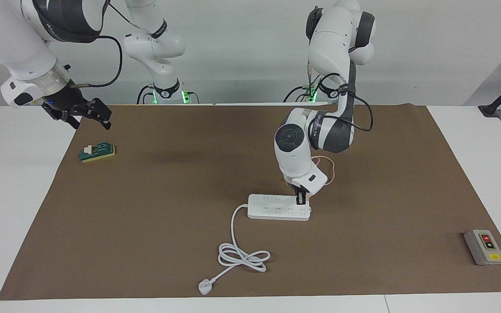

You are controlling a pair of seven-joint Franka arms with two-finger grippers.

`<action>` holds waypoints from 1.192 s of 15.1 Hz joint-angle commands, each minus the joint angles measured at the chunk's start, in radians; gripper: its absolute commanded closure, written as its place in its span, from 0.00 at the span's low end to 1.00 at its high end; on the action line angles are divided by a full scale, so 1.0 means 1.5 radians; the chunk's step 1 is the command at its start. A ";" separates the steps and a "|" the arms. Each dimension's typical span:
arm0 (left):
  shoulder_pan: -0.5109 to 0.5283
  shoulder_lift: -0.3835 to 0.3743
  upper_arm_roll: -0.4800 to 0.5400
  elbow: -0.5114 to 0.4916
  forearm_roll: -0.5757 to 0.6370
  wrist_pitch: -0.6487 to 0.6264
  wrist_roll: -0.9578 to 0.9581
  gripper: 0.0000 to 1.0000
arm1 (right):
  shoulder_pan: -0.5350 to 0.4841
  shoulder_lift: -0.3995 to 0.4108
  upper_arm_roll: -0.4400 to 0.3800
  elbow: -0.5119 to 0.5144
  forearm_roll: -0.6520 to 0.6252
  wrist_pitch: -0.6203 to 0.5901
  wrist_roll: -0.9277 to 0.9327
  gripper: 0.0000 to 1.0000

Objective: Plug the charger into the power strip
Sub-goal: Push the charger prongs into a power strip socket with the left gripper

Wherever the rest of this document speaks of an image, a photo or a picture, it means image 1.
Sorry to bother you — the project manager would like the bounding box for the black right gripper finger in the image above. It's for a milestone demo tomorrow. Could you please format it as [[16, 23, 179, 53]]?
[[79, 97, 113, 130], [44, 107, 80, 130]]

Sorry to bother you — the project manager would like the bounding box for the pink charging cable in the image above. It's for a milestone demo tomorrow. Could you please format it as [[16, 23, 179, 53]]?
[[311, 156, 336, 187]]

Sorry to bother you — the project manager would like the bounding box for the white power strip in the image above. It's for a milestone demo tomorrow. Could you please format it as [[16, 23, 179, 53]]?
[[247, 194, 312, 221]]

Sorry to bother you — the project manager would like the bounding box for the green block with white clip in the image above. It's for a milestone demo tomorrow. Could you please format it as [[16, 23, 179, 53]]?
[[79, 143, 116, 163]]

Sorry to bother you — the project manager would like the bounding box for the brown table mat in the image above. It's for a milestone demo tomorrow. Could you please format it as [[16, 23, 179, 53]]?
[[0, 103, 501, 301]]

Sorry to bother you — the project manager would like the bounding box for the black base cable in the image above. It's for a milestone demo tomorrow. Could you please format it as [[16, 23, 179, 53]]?
[[283, 74, 321, 103], [137, 85, 157, 105]]

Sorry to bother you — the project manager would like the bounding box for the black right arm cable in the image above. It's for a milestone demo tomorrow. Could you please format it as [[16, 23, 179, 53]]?
[[69, 0, 147, 88]]

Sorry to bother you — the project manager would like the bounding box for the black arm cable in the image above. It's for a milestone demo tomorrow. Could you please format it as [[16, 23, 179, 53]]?
[[69, 0, 147, 88], [306, 61, 374, 133]]

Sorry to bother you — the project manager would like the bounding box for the white power strip cord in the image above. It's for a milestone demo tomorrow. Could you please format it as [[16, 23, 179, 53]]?
[[198, 204, 271, 296]]

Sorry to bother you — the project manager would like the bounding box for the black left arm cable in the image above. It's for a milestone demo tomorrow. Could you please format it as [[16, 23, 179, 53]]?
[[306, 61, 374, 133]]

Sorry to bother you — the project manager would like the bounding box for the grey on-off switch box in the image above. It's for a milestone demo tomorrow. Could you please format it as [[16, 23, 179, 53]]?
[[464, 229, 501, 266]]

